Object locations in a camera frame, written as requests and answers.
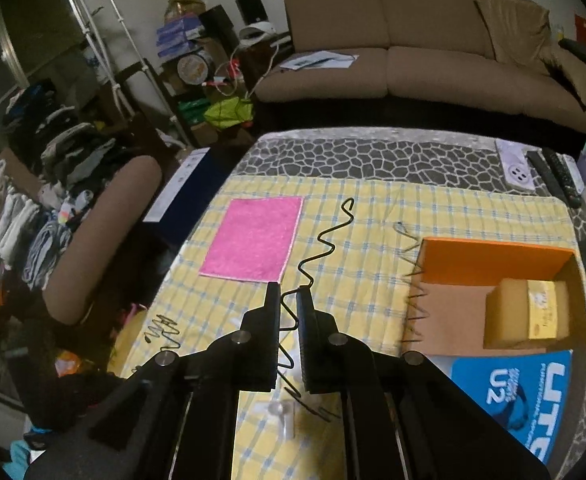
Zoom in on black zigzag wire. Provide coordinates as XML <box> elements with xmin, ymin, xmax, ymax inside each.
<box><xmin>395</xmin><ymin>222</ymin><xmax>430</xmax><ymax>343</ymax></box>
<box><xmin>278</xmin><ymin>199</ymin><xmax>356</xmax><ymax>423</ymax></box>
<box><xmin>144</xmin><ymin>314</ymin><xmax>183</xmax><ymax>358</ymax></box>

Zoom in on brown chair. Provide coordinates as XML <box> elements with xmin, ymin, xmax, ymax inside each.
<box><xmin>43</xmin><ymin>155</ymin><xmax>164</xmax><ymax>326</ymax></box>

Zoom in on blue printed box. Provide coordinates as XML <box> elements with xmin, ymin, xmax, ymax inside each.
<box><xmin>428</xmin><ymin>350</ymin><xmax>574</xmax><ymax>465</ymax></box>

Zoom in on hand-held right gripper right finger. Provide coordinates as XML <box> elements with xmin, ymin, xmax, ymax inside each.
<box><xmin>297</xmin><ymin>285</ymin><xmax>550</xmax><ymax>480</ymax></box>

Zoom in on white power strip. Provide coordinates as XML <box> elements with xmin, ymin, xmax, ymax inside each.
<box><xmin>496</xmin><ymin>139</ymin><xmax>536</xmax><ymax>191</ymax></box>

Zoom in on white cable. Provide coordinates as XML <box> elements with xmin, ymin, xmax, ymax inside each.
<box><xmin>245</xmin><ymin>42</ymin><xmax>281</xmax><ymax>98</ymax></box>

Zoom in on stack of blue boxes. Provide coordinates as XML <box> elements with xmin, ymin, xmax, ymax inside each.
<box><xmin>155</xmin><ymin>15</ymin><xmax>204</xmax><ymax>58</ymax></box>

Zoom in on yellow plaid tablecloth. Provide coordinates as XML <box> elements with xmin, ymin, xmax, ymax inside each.
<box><xmin>108</xmin><ymin>177</ymin><xmax>581</xmax><ymax>480</ymax></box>

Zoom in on black square speaker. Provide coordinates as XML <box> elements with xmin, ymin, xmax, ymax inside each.
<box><xmin>235</xmin><ymin>0</ymin><xmax>264</xmax><ymax>26</ymax></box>

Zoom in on papers on sofa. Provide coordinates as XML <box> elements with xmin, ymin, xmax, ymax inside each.
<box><xmin>279</xmin><ymin>50</ymin><xmax>360</xmax><ymax>71</ymax></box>

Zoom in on teal cloth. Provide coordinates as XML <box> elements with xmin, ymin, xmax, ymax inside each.
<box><xmin>3</xmin><ymin>440</ymin><xmax>31</xmax><ymax>478</ymax></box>

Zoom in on gold wrapped basket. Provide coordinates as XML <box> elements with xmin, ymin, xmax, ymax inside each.
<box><xmin>168</xmin><ymin>0</ymin><xmax>206</xmax><ymax>21</ymax></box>

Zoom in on navy box with white label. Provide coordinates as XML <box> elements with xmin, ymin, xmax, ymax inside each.
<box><xmin>143</xmin><ymin>147</ymin><xmax>234</xmax><ymax>246</ymax></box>

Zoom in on orange cardboard box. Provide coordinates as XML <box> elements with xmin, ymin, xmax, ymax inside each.
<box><xmin>403</xmin><ymin>237</ymin><xmax>586</xmax><ymax>356</ymax></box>

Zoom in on pile of clothes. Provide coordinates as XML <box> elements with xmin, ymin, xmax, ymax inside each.
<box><xmin>0</xmin><ymin>85</ymin><xmax>134</xmax><ymax>291</ymax></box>

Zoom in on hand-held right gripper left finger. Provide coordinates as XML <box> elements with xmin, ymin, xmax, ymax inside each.
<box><xmin>25</xmin><ymin>281</ymin><xmax>282</xmax><ymax>480</ymax></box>

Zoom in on pink cloth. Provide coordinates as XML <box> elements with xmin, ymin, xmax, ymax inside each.
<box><xmin>198</xmin><ymin>197</ymin><xmax>305</xmax><ymax>283</ymax></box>

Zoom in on white pole rack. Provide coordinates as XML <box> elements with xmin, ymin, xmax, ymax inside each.
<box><xmin>50</xmin><ymin>0</ymin><xmax>189</xmax><ymax>146</ymax></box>

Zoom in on brown sofa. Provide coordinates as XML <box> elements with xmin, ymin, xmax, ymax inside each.
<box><xmin>253</xmin><ymin>0</ymin><xmax>586</xmax><ymax>133</ymax></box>

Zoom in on brown throw pillow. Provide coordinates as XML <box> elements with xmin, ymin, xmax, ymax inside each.
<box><xmin>473</xmin><ymin>0</ymin><xmax>556</xmax><ymax>66</ymax></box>
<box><xmin>548</xmin><ymin>47</ymin><xmax>586</xmax><ymax>106</ymax></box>

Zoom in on black remote control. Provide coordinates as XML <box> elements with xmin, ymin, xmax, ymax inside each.
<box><xmin>543</xmin><ymin>147</ymin><xmax>585</xmax><ymax>207</ymax></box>
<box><xmin>526</xmin><ymin>150</ymin><xmax>574</xmax><ymax>202</ymax></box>

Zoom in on white rounded device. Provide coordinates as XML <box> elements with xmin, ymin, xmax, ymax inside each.
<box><xmin>238</xmin><ymin>22</ymin><xmax>276</xmax><ymax>46</ymax></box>

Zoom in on black box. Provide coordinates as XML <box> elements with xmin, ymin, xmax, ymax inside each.
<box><xmin>200</xmin><ymin>5</ymin><xmax>236</xmax><ymax>43</ymax></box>

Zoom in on lime green bag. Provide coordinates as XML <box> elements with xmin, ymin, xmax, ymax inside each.
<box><xmin>204</xmin><ymin>96</ymin><xmax>254</xmax><ymax>131</ymax></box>

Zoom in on round white and orange tin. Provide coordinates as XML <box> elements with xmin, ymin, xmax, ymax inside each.
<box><xmin>177</xmin><ymin>52</ymin><xmax>215</xmax><ymax>86</ymax></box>

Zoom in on small cardboard box yellow tape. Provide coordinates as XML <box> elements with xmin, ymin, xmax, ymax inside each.
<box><xmin>483</xmin><ymin>278</ymin><xmax>571</xmax><ymax>350</ymax></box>

